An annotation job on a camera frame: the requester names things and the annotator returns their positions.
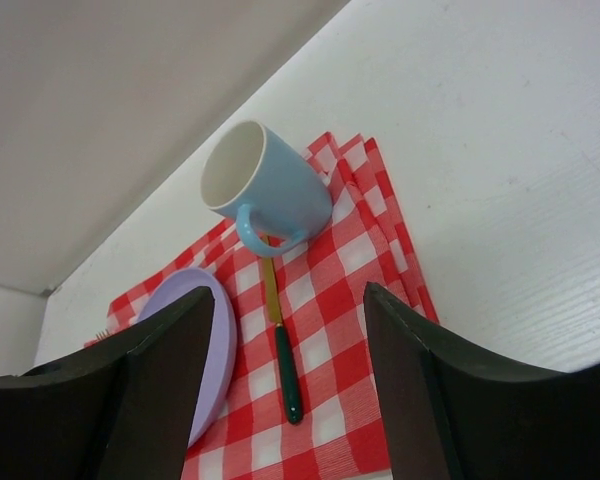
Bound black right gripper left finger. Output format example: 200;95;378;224
0;287;214;479

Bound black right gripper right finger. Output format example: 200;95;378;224
364;283;600;479

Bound black handled gold fork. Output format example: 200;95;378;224
96;330;111;341

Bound lilac plastic plate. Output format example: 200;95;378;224
135;268;237;447

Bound black handled gold knife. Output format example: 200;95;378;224
261;257;304;425

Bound red white checkered cloth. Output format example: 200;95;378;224
107;133;436;479

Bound blue white ceramic mug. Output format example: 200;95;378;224
200;120;333;258

